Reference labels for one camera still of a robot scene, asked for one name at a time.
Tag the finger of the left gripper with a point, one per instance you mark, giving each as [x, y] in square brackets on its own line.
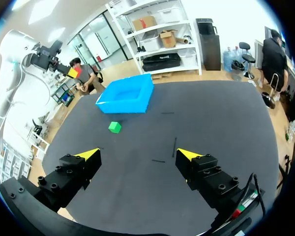
[67, 70]

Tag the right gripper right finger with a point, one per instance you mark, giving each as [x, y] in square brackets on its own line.
[206, 174]

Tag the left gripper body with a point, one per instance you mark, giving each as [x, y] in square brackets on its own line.
[47, 57]

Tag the person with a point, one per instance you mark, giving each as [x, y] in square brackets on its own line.
[274, 64]
[87, 77]

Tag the green cube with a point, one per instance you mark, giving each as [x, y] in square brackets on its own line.
[115, 127]

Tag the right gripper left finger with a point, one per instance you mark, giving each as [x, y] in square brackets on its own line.
[71, 172]

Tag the blue plastic bin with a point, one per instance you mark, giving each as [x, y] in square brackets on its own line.
[127, 94]

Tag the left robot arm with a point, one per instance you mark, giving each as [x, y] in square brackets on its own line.
[11, 64]

